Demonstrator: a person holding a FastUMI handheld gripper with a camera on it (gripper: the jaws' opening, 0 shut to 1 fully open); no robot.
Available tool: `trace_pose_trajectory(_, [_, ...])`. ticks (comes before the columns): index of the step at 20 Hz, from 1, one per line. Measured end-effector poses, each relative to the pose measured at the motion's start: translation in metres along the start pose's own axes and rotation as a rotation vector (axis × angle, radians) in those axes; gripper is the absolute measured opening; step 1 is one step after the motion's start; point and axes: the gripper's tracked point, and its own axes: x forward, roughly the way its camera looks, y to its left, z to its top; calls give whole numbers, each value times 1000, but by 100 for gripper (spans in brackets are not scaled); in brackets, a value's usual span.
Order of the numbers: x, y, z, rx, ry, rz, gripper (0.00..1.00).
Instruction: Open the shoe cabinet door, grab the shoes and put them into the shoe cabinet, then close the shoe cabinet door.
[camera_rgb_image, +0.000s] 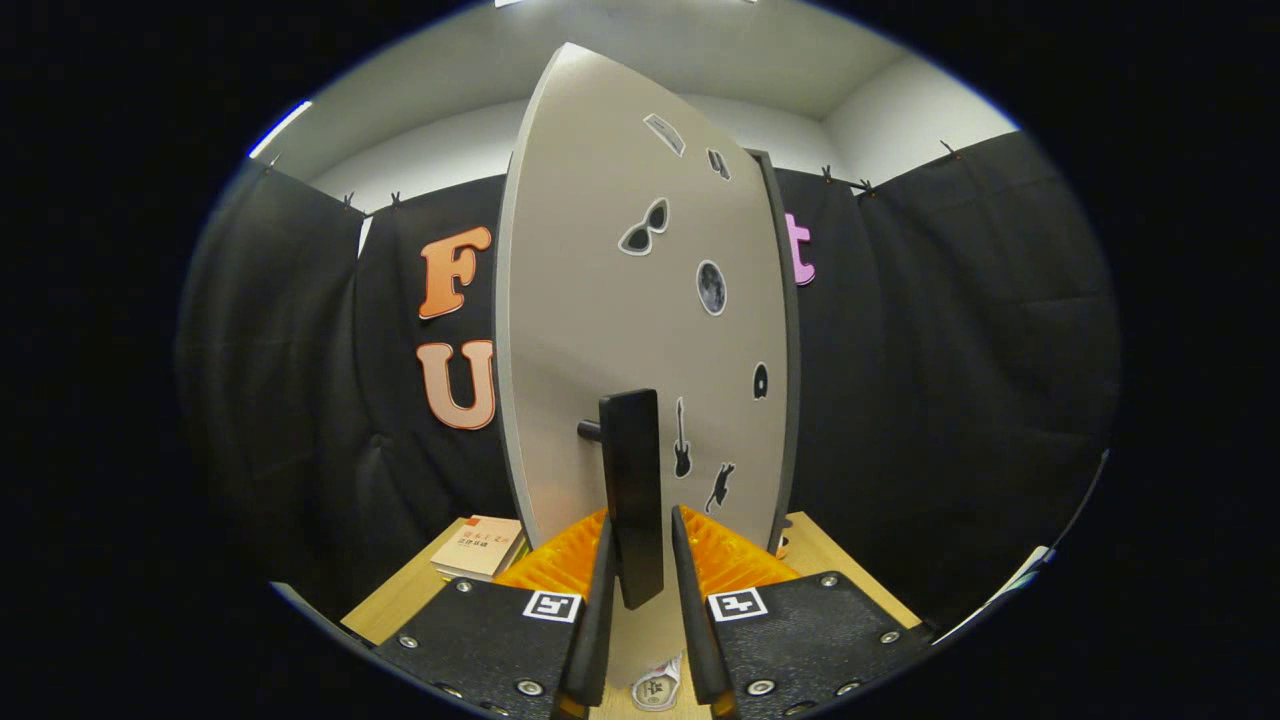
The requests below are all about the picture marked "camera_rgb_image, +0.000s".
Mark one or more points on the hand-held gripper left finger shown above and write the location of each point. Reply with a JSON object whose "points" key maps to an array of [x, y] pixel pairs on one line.
{"points": [[597, 620]]}

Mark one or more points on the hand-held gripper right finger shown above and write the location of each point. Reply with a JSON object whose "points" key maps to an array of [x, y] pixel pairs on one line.
{"points": [[695, 620]]}

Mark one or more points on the white shoe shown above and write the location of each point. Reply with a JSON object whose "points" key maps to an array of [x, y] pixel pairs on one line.
{"points": [[655, 688]]}

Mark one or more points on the dark grey shoe cabinet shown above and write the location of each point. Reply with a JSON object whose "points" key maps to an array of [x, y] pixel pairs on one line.
{"points": [[794, 350]]}

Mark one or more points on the beige shoe cabinet door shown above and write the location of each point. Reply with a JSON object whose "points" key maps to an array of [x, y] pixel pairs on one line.
{"points": [[580, 300]]}

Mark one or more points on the beige orange cover book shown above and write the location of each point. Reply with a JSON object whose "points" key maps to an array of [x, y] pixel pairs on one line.
{"points": [[480, 548]]}

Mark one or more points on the black backdrop cloth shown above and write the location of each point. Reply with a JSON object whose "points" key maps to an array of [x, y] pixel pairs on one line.
{"points": [[950, 400]]}

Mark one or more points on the long ceiling light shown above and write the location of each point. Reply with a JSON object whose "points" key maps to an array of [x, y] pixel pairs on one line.
{"points": [[280, 130]]}

